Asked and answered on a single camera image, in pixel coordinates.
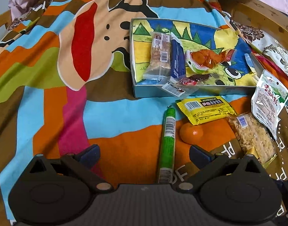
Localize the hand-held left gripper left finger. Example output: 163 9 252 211
24 144 114 193

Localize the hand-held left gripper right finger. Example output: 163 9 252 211
176 144 263 193

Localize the orange tangerine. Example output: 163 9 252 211
180 122 204 144

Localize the green sausage stick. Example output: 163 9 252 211
157 108 176 185

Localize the yellow snack packet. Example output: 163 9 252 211
176 95 238 126

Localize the clear rice crisp packet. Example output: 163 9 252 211
227 112 278 165

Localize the clear dried date packet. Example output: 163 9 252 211
161 73 212 97

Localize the white snack pouch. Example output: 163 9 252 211
251 69 288 142

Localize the orange meat snack packet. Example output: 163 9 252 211
185 48 236 70

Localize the dark blue snack packet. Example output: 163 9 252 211
170 34 187 79

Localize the clear cereal bar packet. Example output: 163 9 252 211
142 31 172 81

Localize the tin box with dinosaur drawing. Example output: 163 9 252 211
130 18 264 98

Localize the printed colourful blanket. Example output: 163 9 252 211
0 0 288 226

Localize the floral quilt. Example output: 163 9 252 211
229 18 288 83

